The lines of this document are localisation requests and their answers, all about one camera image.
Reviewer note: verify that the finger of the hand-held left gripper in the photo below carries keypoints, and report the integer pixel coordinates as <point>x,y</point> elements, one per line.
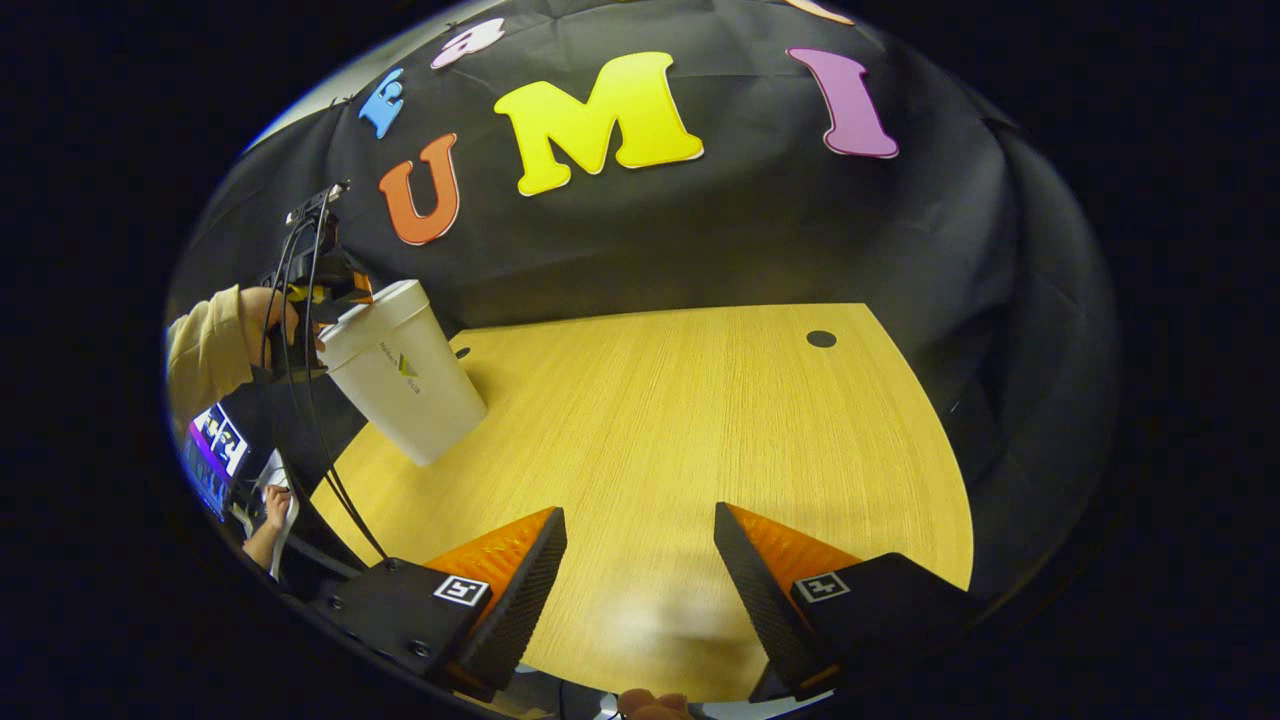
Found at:
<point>340,298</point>

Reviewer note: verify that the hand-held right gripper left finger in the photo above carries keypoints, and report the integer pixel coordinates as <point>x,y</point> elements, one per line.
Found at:
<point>520,600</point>

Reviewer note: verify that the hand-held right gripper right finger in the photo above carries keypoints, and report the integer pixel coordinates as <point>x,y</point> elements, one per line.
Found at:
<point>760,600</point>

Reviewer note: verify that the white desktop garbage bin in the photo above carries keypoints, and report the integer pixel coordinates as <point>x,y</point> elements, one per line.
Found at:
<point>410,390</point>

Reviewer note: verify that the wooden desktop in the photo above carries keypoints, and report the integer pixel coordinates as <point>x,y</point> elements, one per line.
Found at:
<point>700,450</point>

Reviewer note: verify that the computer monitor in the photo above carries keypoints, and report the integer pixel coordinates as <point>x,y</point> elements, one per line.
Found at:
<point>215,450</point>

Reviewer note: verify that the white side desk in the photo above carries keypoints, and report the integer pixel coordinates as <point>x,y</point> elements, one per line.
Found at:
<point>285,530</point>

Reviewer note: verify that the black backdrop cloth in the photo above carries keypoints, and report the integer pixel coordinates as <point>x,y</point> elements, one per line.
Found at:
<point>750,230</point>

